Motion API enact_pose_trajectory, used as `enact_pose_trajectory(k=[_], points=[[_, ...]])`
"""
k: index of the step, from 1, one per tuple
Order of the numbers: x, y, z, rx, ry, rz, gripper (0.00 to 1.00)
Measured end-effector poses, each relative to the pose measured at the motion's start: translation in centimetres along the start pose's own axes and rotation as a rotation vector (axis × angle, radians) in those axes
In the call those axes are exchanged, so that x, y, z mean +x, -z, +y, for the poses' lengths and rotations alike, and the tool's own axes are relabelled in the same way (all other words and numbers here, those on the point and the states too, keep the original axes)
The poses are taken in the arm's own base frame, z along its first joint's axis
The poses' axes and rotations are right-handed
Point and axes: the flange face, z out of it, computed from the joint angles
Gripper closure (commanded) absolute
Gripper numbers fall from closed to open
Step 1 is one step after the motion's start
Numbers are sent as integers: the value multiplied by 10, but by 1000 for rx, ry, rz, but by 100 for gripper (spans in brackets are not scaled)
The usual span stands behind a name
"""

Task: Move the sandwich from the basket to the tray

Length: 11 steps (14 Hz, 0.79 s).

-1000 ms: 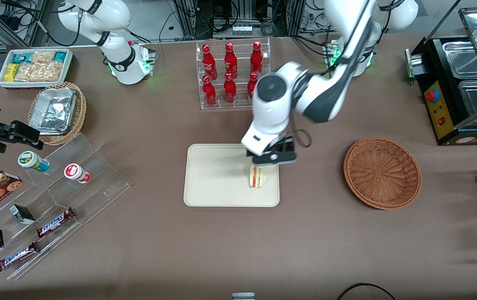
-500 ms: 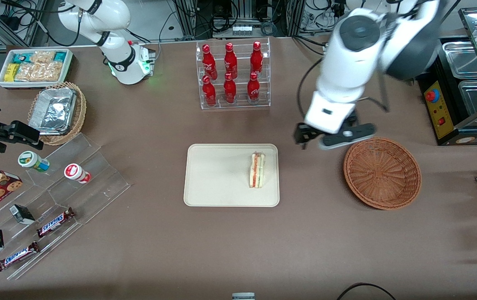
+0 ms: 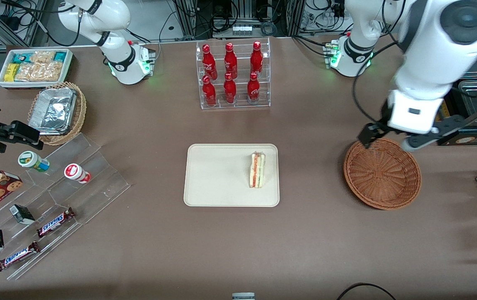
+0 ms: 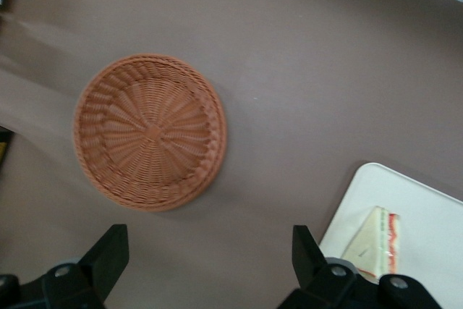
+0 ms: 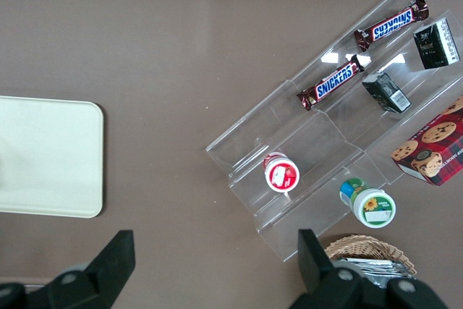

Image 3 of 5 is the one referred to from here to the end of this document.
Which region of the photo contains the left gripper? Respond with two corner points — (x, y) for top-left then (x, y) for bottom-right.
(357, 89), (445, 149)

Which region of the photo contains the triangular sandwich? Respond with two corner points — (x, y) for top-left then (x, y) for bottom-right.
(249, 152), (266, 189)

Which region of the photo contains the brown round wicker basket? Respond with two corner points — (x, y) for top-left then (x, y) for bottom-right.
(343, 137), (422, 210)

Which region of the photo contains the light oval wicker basket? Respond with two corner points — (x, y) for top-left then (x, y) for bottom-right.
(28, 82), (87, 146)

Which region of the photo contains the cream plastic tray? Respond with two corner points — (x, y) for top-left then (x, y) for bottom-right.
(183, 144), (280, 208)

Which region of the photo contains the green lid yoghurt cup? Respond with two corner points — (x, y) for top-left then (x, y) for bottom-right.
(17, 151), (50, 173)

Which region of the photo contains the aluminium foil container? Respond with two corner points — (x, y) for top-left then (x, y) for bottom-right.
(29, 87), (77, 136)

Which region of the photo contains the white snack bin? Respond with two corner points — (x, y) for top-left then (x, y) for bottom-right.
(0, 48), (74, 89)

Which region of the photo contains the red lid yoghurt cup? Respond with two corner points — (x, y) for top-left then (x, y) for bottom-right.
(64, 163), (92, 184)

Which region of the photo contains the large clear cracker bag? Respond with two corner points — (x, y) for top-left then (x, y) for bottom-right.
(15, 62), (63, 82)

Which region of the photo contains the yellow snack packet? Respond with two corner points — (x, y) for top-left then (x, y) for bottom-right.
(4, 63), (20, 82)

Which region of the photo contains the small black box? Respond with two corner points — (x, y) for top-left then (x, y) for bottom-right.
(9, 204), (35, 225)

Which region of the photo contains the clear acrylic stepped display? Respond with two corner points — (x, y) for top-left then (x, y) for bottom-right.
(0, 132), (131, 280)

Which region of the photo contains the small clear cracker bag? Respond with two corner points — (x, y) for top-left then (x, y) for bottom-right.
(30, 51), (55, 65)

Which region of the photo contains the snickers chocolate bar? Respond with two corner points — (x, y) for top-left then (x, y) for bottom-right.
(36, 207), (76, 238)
(0, 241), (40, 272)

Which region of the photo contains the red cola bottle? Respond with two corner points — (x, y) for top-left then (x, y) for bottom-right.
(247, 72), (261, 105)
(202, 75), (217, 107)
(223, 73), (237, 105)
(224, 42), (238, 78)
(202, 44), (217, 80)
(250, 41), (264, 75)

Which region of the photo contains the clear acrylic bottle rack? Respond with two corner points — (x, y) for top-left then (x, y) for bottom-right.
(196, 37), (271, 110)

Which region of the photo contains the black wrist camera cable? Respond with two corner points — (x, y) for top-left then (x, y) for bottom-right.
(352, 41), (398, 124)

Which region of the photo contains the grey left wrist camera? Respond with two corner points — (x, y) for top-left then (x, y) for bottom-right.
(402, 132), (441, 152)

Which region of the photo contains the black floor cable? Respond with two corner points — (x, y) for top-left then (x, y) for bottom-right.
(337, 283), (397, 300)

